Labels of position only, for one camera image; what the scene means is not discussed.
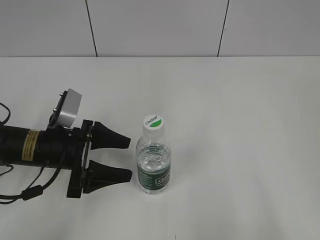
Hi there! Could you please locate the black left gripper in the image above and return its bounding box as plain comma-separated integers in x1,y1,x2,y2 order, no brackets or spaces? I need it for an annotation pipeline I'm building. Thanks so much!
37,120,132,199

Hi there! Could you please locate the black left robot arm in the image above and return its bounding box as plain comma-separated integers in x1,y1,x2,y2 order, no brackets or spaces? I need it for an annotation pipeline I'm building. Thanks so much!
0,120,132,204

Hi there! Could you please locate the clear cestbon water bottle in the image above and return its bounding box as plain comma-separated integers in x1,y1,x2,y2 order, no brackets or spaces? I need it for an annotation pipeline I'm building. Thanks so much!
135,128,172,195

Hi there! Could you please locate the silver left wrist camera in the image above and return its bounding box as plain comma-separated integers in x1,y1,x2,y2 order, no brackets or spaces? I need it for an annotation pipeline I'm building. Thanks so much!
47,88,82,129

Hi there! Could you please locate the white green bottle cap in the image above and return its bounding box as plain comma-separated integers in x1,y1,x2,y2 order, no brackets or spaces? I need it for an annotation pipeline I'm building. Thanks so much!
142,114,165,134

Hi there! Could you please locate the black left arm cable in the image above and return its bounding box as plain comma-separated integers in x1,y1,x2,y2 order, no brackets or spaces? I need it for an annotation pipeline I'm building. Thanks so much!
0,102,66,206

